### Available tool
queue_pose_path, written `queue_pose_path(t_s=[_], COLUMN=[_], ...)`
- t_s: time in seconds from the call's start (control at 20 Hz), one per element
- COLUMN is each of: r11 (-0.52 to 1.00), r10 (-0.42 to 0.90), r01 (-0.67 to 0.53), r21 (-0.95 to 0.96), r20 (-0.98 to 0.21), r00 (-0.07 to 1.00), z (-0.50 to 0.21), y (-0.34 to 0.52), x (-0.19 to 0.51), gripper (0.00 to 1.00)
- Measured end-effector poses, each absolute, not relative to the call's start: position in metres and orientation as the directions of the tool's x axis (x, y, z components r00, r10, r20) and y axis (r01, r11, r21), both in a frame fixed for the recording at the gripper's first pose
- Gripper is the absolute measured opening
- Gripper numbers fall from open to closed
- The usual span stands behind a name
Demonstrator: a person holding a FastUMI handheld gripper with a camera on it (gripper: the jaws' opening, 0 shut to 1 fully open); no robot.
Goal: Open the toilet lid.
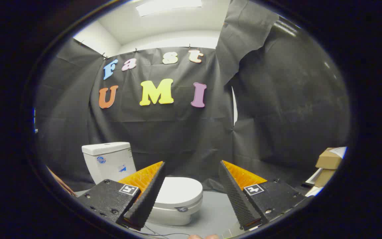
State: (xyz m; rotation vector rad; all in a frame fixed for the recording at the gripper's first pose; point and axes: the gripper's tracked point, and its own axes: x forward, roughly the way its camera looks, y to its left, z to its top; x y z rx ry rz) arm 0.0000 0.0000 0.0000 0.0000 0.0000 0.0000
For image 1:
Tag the black backdrop cloth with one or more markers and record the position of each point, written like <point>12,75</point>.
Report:
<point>177,132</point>

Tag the white paper sheets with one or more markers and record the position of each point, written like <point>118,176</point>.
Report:
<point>313,186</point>

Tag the brown cardboard box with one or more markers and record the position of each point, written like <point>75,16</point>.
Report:
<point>323,177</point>
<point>328,159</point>

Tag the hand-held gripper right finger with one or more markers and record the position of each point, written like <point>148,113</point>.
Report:
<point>239,202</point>

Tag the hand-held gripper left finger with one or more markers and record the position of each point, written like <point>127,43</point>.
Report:
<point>146,202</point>

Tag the ceiling light panel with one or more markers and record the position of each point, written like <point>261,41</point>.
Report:
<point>167,6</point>

